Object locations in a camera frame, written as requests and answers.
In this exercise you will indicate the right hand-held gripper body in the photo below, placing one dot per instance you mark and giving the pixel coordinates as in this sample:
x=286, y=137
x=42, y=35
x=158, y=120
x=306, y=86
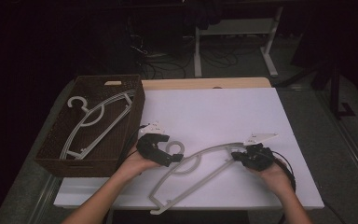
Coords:
x=259, y=157

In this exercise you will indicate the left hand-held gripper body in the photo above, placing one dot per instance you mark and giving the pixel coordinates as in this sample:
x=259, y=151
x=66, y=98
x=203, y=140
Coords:
x=146, y=149

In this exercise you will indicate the grey plastic clothes hanger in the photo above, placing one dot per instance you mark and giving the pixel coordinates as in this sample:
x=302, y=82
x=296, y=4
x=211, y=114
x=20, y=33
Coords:
x=105, y=131
x=115, y=99
x=199, y=183

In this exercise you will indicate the brown woven basket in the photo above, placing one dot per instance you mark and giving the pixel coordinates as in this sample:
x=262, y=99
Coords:
x=59, y=161

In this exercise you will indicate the person's left hand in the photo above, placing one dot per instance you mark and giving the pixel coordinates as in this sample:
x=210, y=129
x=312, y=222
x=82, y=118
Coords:
x=135, y=165

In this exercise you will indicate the person's right hand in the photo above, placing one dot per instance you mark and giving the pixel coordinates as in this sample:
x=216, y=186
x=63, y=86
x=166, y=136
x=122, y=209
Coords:
x=276, y=179

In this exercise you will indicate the white table board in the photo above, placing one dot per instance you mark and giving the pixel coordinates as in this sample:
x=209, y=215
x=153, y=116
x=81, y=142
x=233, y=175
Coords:
x=214, y=115

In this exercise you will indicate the dark metal stand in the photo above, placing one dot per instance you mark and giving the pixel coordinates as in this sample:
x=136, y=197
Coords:
x=335, y=93

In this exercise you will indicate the white metal desk frame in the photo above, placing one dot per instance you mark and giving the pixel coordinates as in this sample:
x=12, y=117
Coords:
x=198, y=56

